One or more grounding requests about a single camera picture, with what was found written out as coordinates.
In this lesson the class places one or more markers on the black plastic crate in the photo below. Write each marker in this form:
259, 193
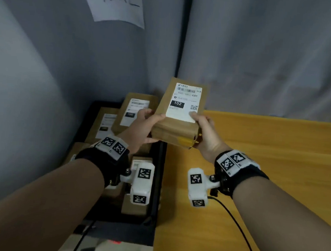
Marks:
155, 185

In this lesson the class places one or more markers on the parcel labelled 150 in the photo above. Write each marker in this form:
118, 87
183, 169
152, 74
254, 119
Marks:
93, 130

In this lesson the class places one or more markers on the person's right hand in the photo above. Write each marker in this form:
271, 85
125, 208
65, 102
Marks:
209, 141

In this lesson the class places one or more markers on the white paper sheet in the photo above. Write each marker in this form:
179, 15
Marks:
117, 10

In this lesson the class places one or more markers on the person's left hand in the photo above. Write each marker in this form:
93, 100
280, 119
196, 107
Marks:
138, 133

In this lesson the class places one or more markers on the person's left forearm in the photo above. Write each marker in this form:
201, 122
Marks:
35, 208

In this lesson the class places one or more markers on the black wristband with marker tags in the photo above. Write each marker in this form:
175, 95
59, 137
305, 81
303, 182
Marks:
249, 178
100, 164

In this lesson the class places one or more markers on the yellow taped labelled cardboard box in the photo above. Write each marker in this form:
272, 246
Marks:
168, 129

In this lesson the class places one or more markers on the person's right forearm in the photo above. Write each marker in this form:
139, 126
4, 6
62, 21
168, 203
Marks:
288, 228

